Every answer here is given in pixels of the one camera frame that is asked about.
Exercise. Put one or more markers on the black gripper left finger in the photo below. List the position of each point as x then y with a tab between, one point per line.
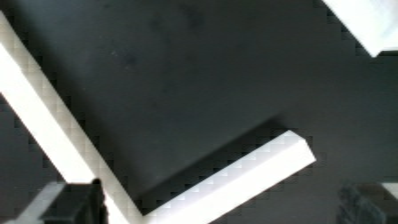
68	204

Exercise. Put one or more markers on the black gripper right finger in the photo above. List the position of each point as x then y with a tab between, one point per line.
368	204

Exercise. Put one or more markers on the white drawer cabinet box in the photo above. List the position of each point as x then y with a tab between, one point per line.
368	17

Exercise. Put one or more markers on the white table border fence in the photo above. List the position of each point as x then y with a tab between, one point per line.
221	192

